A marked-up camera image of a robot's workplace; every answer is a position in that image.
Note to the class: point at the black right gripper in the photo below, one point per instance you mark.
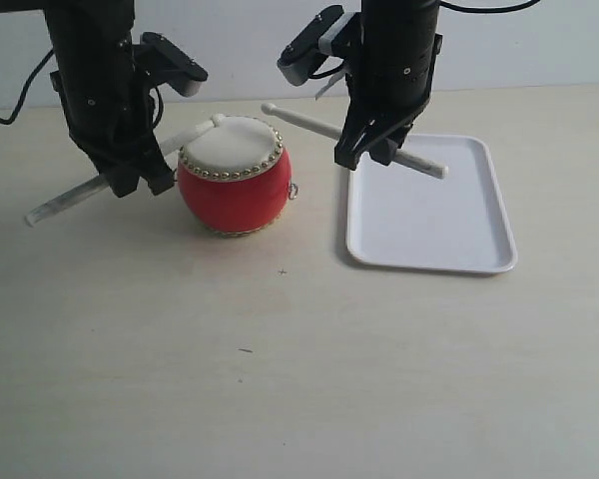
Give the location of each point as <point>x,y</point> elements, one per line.
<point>391,74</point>

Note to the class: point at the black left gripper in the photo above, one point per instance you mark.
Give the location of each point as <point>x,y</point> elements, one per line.
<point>104,94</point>

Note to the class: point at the white drumstick front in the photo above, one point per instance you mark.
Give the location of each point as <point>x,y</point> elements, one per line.
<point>82,192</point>

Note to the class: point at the small red drum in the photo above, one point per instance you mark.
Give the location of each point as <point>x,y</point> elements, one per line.
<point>236,176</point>

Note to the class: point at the white rectangular plastic tray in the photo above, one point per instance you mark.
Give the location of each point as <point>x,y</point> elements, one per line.
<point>397,217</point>

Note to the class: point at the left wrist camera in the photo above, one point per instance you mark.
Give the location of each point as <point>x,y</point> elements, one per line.
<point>166,63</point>

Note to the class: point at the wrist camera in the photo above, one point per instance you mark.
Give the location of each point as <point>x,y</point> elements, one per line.
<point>322,48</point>
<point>166,63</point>

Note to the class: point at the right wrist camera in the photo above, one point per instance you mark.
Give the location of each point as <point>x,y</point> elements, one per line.
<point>322,48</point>

